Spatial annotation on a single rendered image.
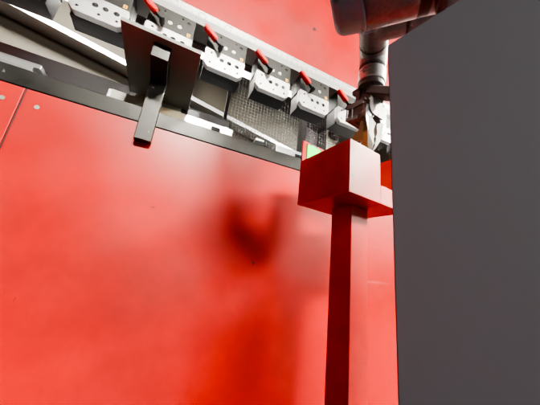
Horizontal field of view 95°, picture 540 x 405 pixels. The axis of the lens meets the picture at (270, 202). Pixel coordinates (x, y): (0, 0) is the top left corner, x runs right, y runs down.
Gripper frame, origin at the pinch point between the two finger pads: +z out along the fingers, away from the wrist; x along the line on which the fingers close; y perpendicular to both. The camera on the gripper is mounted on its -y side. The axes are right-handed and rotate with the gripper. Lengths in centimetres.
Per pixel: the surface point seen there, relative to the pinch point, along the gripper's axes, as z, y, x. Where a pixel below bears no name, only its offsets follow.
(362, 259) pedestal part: 29.7, -2.6, 4.0
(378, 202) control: 17.0, -6.6, 5.3
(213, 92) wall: -193, 306, -28
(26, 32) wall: -144, 282, 167
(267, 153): 0.7, 26.3, 16.3
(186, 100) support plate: -12, 39, 42
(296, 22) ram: -73, 42, 4
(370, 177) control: 12.1, -6.1, 8.1
